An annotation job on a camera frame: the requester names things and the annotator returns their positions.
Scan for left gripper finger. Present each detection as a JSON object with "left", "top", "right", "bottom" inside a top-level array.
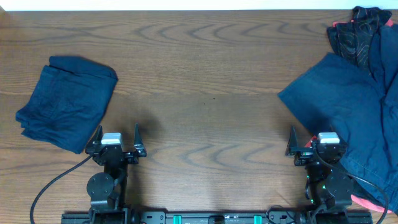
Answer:
[
  {"left": 88, "top": 125, "right": 103, "bottom": 150},
  {"left": 134, "top": 123, "right": 144, "bottom": 151}
]

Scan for dark blue denim shorts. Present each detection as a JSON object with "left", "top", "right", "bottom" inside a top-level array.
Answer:
[{"left": 278, "top": 25, "right": 397, "bottom": 212}]

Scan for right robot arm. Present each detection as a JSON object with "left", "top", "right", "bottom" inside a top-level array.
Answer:
[{"left": 285, "top": 127, "right": 353, "bottom": 223}]

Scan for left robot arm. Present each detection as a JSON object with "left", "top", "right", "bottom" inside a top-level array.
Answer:
[{"left": 85, "top": 124, "right": 147, "bottom": 224}]

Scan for folded dark blue garment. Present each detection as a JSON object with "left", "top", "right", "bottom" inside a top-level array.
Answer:
[{"left": 16, "top": 55, "right": 118, "bottom": 154}]

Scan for black red-trimmed shorts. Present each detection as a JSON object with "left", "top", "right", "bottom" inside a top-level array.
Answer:
[{"left": 351, "top": 195, "right": 384, "bottom": 213}]

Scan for black patterned garment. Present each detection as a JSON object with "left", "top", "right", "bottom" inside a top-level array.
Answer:
[{"left": 326, "top": 6, "right": 393, "bottom": 70}]

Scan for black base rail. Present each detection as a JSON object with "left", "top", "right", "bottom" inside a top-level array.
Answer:
[{"left": 61, "top": 210, "right": 373, "bottom": 224}]

